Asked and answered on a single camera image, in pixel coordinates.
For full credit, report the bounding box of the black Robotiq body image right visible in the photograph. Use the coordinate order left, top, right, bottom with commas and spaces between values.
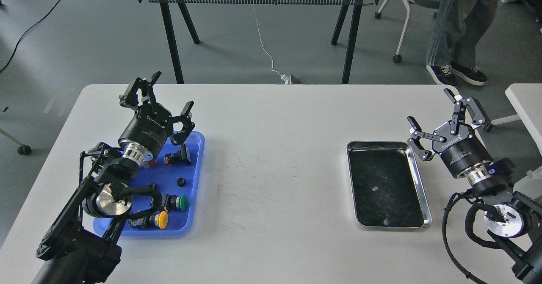
432, 122, 493, 178

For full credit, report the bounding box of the black Robotiq body image left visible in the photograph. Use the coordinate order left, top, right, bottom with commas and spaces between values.
118, 108, 174, 166

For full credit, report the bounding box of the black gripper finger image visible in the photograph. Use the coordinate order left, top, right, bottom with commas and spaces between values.
169, 101, 195, 146
119, 71, 162, 112

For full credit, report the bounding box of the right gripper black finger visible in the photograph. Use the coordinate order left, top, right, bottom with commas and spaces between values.
444, 88, 494, 135
407, 116, 446, 161

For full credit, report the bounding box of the blue plastic tray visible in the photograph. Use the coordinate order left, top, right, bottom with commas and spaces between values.
121, 131, 205, 238

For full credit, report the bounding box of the silver metal tray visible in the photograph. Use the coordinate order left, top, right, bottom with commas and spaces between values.
346, 141, 432, 231

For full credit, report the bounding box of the white side table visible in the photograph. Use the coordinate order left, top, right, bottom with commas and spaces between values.
490, 83, 542, 152

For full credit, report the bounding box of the person in jeans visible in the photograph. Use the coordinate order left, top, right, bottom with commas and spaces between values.
426, 0, 499, 86

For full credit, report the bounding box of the black switch module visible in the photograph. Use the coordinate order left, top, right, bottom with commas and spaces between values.
164, 144, 191, 166

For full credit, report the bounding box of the white orange switch block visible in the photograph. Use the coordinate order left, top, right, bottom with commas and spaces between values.
141, 160, 157, 169

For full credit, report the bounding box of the green push button switch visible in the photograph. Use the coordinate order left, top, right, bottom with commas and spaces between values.
159, 193, 189, 212

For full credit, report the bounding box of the yellow push button switch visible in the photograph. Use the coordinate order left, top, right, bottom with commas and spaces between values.
128, 211, 169, 230

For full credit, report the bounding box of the white cable with plug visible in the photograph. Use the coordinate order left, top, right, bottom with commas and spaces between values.
253, 4, 301, 85

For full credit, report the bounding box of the black floor cable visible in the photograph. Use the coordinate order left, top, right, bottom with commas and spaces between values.
0, 0, 117, 73

